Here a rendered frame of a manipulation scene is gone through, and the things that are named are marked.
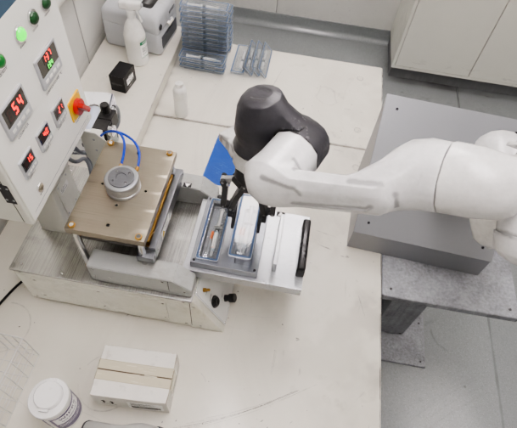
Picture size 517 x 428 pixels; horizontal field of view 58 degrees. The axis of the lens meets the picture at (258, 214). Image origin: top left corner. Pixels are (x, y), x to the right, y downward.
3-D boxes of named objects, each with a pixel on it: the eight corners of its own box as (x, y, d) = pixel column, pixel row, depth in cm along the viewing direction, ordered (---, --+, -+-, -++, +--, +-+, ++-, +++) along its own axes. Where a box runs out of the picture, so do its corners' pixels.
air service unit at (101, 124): (95, 166, 129) (82, 128, 117) (113, 130, 137) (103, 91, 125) (113, 170, 129) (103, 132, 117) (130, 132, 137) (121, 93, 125)
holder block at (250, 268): (190, 266, 114) (189, 261, 112) (208, 202, 125) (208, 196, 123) (256, 278, 113) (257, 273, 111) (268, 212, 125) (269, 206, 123)
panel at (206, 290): (224, 325, 128) (193, 294, 115) (244, 235, 145) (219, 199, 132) (231, 325, 127) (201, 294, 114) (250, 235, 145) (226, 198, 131)
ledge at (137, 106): (36, 169, 155) (32, 160, 151) (119, 25, 203) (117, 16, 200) (124, 183, 154) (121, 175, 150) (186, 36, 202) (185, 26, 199)
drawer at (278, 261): (182, 275, 116) (181, 261, 110) (203, 205, 129) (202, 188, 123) (299, 296, 115) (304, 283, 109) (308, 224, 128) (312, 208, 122)
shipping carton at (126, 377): (95, 403, 115) (87, 394, 107) (112, 352, 122) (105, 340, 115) (168, 417, 114) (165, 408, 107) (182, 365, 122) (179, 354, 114)
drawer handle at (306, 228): (295, 276, 114) (297, 268, 111) (301, 226, 123) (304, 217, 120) (303, 277, 114) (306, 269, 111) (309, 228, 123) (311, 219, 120)
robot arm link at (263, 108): (305, 194, 84) (330, 160, 90) (319, 143, 73) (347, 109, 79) (223, 148, 89) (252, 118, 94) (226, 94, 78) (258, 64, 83)
